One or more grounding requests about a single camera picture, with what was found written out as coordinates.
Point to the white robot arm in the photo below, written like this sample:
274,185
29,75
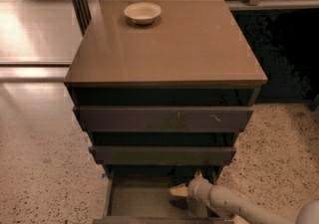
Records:
226,204

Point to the grey drawer cabinet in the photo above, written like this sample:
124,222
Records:
192,55

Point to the top grey drawer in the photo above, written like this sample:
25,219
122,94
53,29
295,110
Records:
162,119

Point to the middle grey drawer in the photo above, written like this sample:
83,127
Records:
162,155

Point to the white ceramic bowl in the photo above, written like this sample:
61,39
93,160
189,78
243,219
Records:
142,13

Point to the black rxbar chocolate bar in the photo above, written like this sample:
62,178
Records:
174,178

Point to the open bottom grey drawer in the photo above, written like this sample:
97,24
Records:
143,197

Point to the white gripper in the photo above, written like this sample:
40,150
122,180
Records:
195,185

